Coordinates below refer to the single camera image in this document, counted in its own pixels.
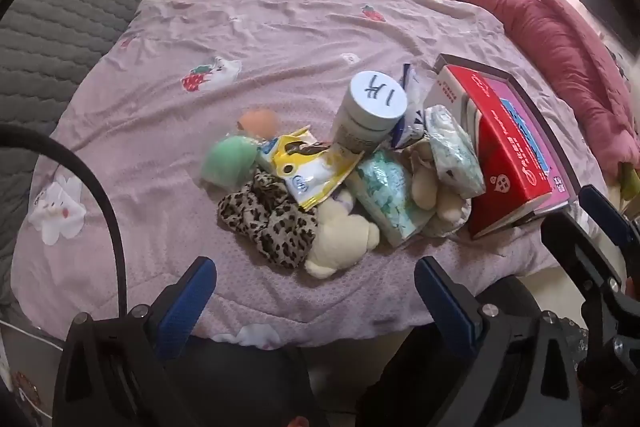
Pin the red tissue box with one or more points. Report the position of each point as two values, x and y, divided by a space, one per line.
505 167

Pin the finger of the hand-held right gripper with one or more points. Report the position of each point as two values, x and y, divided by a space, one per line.
605 214
587 267

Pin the grey quilted headboard cover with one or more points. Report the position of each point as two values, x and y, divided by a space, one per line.
75 7

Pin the black television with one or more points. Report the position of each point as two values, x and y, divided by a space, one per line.
597 4

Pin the leopard print scrunchie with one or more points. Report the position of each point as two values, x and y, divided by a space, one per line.
280 227

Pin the white jar with lid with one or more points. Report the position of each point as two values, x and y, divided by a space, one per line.
372 99

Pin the pink quilt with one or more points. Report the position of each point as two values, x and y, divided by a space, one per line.
550 32

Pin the white blue patterned tissue pack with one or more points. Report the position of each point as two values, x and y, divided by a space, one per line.
455 152

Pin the beige plush toy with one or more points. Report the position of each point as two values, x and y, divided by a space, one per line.
425 182

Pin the green tissue pack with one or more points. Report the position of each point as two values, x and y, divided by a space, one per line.
390 192

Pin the yellow green cloth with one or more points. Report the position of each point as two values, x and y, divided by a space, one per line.
631 182

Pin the cream plush toy purple bow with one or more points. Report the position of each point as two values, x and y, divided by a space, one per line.
340 237

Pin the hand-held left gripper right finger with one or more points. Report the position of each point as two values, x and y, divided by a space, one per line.
445 304

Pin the green makeup sponge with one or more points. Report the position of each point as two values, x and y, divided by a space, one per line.
227 157

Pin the shallow box with pink inside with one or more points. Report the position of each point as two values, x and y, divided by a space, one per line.
520 99

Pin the orange makeup sponge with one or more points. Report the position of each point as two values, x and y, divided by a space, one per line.
260 122

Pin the lilac strawberry print blanket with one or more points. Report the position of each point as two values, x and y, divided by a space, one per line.
300 47

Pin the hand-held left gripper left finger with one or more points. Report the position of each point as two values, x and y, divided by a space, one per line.
185 307

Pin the yellow snack packet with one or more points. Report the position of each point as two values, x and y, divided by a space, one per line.
310 177

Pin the person's dark clothing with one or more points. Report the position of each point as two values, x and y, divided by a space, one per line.
250 382

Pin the white purple plastic packet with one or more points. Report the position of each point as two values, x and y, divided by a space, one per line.
407 127

